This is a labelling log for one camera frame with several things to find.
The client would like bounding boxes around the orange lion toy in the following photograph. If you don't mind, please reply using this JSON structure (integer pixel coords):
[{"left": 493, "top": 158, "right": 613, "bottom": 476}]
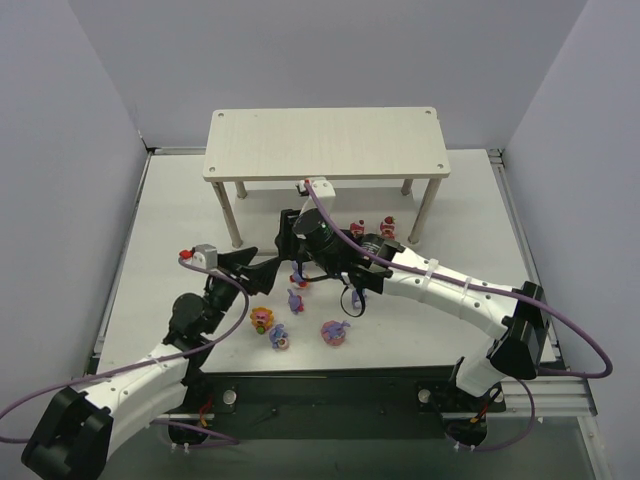
[{"left": 250, "top": 307, "right": 274, "bottom": 335}]

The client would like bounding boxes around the red white bear toy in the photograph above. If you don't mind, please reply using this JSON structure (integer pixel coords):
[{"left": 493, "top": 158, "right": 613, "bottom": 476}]
[{"left": 349, "top": 219, "right": 366, "bottom": 238}]

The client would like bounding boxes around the purple bunny blue ears toy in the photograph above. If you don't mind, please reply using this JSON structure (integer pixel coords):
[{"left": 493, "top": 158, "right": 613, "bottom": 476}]
[{"left": 351, "top": 289, "right": 367, "bottom": 311}]

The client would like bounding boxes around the red white strawberry toy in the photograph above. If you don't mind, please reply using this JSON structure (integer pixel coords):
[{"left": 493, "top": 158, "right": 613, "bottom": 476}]
[{"left": 379, "top": 215, "right": 396, "bottom": 240}]

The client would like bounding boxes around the purple bunny pink cake toy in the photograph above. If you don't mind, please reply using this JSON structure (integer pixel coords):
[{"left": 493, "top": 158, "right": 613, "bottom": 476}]
[{"left": 320, "top": 321, "right": 351, "bottom": 347}]

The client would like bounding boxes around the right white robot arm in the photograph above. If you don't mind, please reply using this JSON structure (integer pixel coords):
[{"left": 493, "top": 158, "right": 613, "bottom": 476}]
[{"left": 275, "top": 209, "right": 550, "bottom": 397}]

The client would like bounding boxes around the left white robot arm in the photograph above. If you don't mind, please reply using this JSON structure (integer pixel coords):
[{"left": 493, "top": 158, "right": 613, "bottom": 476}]
[{"left": 21, "top": 247, "right": 281, "bottom": 479}]

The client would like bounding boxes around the wooden two-tier shelf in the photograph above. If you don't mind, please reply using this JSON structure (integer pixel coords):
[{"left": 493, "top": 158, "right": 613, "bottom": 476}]
[{"left": 203, "top": 107, "right": 451, "bottom": 248}]

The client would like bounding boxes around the purple bunny on red base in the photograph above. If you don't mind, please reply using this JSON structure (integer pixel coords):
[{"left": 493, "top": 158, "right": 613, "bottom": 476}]
[{"left": 289, "top": 261, "right": 310, "bottom": 289}]

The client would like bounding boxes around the purple bunny toy standing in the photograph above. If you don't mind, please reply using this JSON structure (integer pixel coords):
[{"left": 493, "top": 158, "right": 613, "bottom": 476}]
[{"left": 287, "top": 289, "right": 304, "bottom": 315}]

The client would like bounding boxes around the purple bunny with ball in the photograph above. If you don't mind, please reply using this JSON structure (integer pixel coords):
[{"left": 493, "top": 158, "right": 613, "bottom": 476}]
[{"left": 269, "top": 324, "right": 289, "bottom": 350}]

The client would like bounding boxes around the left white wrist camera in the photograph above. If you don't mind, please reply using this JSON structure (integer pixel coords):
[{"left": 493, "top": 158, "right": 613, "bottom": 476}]
[{"left": 178, "top": 244, "right": 218, "bottom": 271}]

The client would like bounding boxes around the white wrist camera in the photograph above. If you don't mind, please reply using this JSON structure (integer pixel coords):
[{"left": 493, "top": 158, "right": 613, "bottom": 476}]
[
  {"left": 178, "top": 244, "right": 218, "bottom": 271},
  {"left": 296, "top": 177, "right": 336, "bottom": 213}
]

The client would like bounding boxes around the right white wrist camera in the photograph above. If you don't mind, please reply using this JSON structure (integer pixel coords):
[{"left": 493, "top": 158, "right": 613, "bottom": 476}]
[{"left": 296, "top": 177, "right": 336, "bottom": 213}]

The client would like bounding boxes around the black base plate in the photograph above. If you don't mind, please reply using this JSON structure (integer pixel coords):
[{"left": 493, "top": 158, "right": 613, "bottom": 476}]
[{"left": 165, "top": 366, "right": 506, "bottom": 445}]

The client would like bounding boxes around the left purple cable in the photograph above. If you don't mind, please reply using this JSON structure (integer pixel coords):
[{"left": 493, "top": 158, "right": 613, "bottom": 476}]
[{"left": 0, "top": 257, "right": 251, "bottom": 446}]

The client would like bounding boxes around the aluminium frame rail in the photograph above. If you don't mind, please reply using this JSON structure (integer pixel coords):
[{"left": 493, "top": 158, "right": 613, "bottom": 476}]
[{"left": 59, "top": 374, "right": 599, "bottom": 421}]

